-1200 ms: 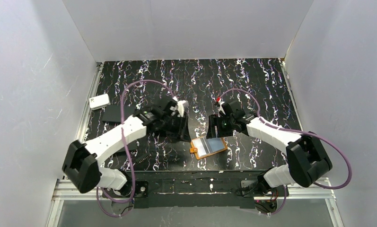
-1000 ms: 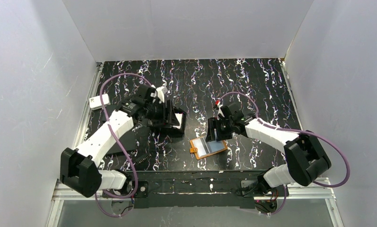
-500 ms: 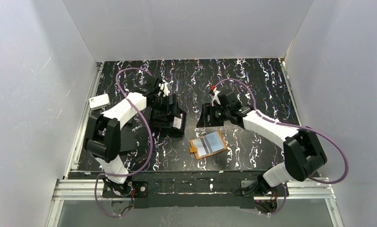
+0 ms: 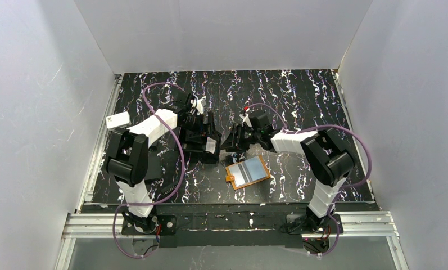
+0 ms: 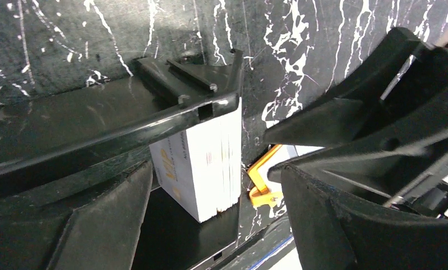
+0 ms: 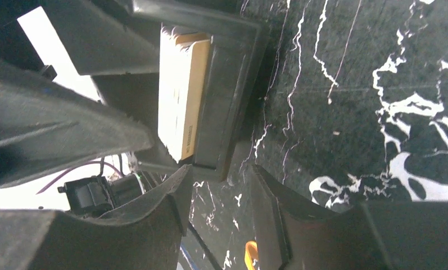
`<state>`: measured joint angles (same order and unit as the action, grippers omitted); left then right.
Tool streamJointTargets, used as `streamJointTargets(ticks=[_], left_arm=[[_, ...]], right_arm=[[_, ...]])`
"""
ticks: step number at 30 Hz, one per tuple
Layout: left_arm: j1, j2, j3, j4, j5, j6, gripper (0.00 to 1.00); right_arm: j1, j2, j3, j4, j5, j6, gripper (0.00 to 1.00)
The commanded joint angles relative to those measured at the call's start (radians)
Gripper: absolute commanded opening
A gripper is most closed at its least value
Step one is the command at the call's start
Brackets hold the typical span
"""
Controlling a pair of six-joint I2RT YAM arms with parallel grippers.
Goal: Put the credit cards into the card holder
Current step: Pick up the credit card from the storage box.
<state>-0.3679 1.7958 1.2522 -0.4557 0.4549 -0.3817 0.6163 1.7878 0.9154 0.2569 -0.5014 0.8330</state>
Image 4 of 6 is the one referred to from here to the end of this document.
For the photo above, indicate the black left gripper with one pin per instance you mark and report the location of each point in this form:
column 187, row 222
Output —
column 200, row 140

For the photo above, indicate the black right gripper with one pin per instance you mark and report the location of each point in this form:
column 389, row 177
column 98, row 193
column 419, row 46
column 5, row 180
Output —
column 235, row 137

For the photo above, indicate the orange leather card holder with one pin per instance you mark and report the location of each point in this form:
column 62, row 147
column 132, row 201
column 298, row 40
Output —
column 247, row 172

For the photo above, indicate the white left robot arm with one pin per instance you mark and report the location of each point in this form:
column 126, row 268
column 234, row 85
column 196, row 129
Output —
column 127, row 154

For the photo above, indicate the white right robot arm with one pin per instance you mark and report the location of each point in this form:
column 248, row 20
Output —
column 325, row 151

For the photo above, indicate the black card box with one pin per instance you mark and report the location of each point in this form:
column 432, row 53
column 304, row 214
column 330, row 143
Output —
column 193, row 145

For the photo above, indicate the black comb strip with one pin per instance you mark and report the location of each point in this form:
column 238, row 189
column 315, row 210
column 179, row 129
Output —
column 170, row 189

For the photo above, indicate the small white box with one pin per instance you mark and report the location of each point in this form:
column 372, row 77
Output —
column 118, row 120

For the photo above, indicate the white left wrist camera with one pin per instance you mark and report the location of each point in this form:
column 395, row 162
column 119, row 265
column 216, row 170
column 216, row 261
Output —
column 199, row 105

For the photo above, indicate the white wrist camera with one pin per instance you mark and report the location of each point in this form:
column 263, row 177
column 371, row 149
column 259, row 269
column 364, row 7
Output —
column 199, row 105
column 244, row 115

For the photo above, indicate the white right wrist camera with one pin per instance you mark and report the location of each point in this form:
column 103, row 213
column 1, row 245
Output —
column 244, row 115

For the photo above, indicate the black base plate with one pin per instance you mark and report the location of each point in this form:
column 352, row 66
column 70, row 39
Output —
column 231, row 225

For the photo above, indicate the aluminium frame rail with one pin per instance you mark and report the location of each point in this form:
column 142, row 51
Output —
column 86, row 195

